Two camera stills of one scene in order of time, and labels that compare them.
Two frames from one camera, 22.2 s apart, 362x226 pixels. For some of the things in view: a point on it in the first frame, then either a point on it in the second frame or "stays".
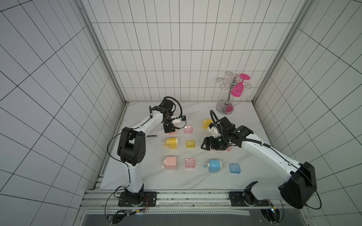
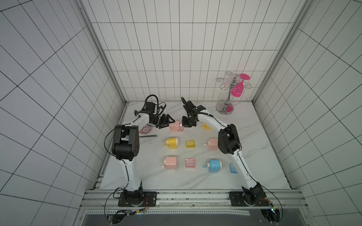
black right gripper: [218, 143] → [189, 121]
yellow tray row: [190, 144] stays
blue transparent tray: [235, 168] stays
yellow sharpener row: [172, 143] stays
